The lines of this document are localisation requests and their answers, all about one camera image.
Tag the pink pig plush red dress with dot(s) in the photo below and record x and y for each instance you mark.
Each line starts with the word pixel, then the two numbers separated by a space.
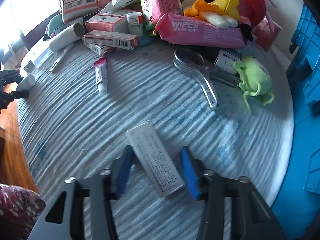
pixel 252 12

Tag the pink long medicine box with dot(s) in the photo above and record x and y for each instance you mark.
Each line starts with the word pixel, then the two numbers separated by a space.
pixel 112 39

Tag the white tube with cap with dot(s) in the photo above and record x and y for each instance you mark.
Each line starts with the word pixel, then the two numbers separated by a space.
pixel 27 83

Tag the metal clamp tool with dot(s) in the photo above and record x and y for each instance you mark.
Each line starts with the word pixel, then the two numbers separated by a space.
pixel 194 65

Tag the blue plastic storage crate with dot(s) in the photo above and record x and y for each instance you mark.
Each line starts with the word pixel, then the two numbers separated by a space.
pixel 303 76

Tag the green one-eyed monster plush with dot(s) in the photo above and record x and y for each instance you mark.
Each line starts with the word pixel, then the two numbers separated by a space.
pixel 255 80

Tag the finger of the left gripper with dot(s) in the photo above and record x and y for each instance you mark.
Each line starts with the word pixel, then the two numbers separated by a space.
pixel 7 98
pixel 10 76

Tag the pink white tissue box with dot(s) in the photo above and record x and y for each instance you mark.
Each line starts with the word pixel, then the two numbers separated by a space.
pixel 153 10

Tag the pink ointment tube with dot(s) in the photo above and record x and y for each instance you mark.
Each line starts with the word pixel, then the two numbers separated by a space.
pixel 101 76

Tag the yellow duck plush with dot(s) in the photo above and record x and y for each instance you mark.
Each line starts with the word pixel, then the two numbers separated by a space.
pixel 222 14

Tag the white printed medicine box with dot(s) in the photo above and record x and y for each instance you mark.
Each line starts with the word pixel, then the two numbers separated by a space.
pixel 154 159

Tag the pink wipes pack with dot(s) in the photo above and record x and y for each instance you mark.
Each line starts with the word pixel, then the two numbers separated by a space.
pixel 181 30

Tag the pink tissue pack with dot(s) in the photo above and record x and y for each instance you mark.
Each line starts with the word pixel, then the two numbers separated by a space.
pixel 263 36

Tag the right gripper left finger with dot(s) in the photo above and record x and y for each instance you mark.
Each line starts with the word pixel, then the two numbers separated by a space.
pixel 64 216

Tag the cardboard paper roll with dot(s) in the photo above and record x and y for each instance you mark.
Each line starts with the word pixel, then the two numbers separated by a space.
pixel 66 37

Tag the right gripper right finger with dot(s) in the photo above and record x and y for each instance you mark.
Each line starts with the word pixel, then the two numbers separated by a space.
pixel 251 217

